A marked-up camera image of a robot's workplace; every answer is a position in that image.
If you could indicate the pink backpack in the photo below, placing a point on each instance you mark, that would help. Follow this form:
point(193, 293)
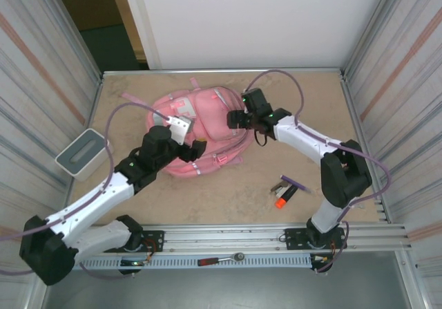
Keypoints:
point(207, 122)

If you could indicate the small silver stapler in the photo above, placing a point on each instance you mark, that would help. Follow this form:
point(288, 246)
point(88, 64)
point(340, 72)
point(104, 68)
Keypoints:
point(279, 188)

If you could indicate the purple pen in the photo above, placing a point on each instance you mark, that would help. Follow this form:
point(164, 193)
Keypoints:
point(297, 183)

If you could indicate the black orange highlighter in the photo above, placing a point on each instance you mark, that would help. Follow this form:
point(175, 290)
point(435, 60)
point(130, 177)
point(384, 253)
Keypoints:
point(286, 196)

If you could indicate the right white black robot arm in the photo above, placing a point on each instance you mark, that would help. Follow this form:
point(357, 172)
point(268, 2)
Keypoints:
point(345, 174)

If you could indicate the aluminium table edge bar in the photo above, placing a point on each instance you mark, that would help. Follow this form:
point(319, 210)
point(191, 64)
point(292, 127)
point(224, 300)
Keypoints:
point(293, 70)

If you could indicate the grey white tissue box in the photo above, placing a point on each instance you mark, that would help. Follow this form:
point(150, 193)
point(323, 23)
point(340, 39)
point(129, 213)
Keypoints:
point(83, 153)

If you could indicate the small black electronics board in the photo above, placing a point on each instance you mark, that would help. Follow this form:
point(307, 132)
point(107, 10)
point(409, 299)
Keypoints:
point(133, 264)
point(321, 262)

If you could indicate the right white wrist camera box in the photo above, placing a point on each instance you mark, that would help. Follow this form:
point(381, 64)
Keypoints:
point(245, 105)

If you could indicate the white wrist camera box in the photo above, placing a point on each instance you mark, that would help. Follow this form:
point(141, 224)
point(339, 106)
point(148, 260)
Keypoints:
point(181, 129)
point(245, 105)

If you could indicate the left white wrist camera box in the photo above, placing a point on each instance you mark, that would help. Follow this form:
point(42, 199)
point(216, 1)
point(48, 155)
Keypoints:
point(181, 129)

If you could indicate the aluminium mounting rail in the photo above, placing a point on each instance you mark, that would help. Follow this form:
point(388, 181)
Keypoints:
point(224, 236)

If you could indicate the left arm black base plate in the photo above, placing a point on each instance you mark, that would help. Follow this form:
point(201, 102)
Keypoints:
point(153, 241)

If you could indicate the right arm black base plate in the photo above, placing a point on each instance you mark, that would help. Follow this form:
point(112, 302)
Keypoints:
point(295, 238)

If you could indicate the white door frame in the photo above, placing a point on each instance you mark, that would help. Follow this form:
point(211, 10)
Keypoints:
point(141, 22)

